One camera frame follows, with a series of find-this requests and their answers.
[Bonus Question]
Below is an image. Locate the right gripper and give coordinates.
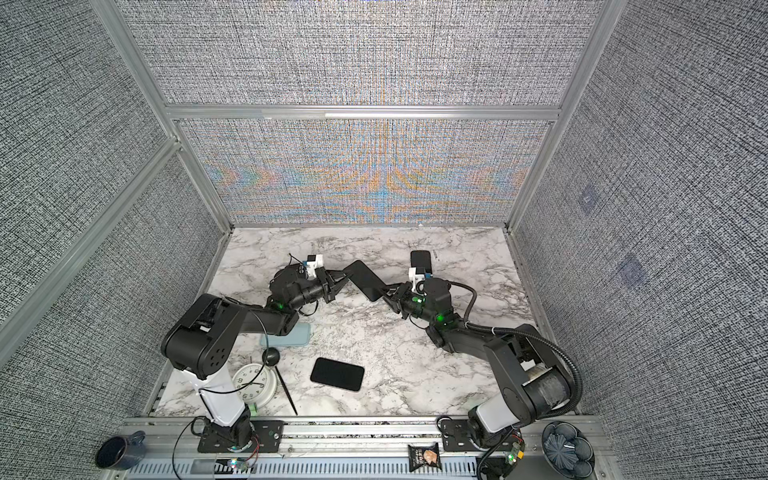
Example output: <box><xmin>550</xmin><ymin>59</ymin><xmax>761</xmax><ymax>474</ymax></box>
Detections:
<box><xmin>378</xmin><ymin>282</ymin><xmax>439</xmax><ymax>327</ymax></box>

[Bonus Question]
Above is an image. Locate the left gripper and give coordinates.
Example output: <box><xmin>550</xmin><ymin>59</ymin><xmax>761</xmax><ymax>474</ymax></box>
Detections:
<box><xmin>289</xmin><ymin>270</ymin><xmax>353</xmax><ymax>313</ymax></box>

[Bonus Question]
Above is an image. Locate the black phone with camera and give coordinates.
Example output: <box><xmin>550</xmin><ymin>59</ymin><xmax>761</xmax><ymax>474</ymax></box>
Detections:
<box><xmin>343</xmin><ymin>260</ymin><xmax>387</xmax><ymax>302</ymax></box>

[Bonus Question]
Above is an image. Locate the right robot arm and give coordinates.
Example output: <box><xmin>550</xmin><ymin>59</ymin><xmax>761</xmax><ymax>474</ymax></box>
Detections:
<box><xmin>379</xmin><ymin>277</ymin><xmax>583</xmax><ymax>450</ymax></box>

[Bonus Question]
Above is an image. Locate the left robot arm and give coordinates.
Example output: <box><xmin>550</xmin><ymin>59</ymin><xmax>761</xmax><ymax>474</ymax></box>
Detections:
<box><xmin>160</xmin><ymin>256</ymin><xmax>349</xmax><ymax>430</ymax></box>

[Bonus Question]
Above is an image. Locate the light blue phone case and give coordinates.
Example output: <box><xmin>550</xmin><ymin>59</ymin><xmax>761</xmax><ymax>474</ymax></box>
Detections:
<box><xmin>260</xmin><ymin>322</ymin><xmax>312</xmax><ymax>348</ymax></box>

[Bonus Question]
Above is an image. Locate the black phone lying front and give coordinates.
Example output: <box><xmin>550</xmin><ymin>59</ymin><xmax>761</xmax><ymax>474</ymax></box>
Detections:
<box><xmin>310</xmin><ymin>358</ymin><xmax>365</xmax><ymax>392</ymax></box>

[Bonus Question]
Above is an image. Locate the black ladle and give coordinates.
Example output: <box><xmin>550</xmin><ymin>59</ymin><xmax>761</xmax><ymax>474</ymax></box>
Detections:
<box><xmin>262</xmin><ymin>347</ymin><xmax>299</xmax><ymax>416</ymax></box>

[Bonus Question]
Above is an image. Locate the white alarm clock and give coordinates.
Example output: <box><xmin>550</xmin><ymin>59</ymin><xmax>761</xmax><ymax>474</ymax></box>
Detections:
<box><xmin>233</xmin><ymin>363</ymin><xmax>278</xmax><ymax>409</ymax></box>

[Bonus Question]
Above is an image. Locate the snack packet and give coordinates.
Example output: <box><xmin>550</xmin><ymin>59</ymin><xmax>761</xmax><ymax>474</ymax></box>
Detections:
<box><xmin>408</xmin><ymin>442</ymin><xmax>442</xmax><ymax>473</ymax></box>

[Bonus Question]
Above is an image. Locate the bowl of dark capsules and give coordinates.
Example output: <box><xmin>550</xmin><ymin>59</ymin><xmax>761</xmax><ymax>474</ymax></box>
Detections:
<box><xmin>541</xmin><ymin>421</ymin><xmax>595</xmax><ymax>479</ymax></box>

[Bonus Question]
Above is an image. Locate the dark blue mug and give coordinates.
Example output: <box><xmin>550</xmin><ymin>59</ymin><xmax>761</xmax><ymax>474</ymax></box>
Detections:
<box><xmin>94</xmin><ymin>431</ymin><xmax>147</xmax><ymax>471</ymax></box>

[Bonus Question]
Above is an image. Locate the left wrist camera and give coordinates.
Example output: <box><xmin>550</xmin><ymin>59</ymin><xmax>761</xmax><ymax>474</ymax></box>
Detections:
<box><xmin>303</xmin><ymin>254</ymin><xmax>324</xmax><ymax>280</ymax></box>

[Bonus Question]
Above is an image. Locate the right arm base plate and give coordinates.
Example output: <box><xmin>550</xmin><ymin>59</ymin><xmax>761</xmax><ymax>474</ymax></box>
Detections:
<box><xmin>436</xmin><ymin>417</ymin><xmax>512</xmax><ymax>452</ymax></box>

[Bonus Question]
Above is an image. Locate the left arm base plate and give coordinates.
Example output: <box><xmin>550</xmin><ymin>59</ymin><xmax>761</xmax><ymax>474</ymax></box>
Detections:
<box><xmin>195</xmin><ymin>420</ymin><xmax>286</xmax><ymax>454</ymax></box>

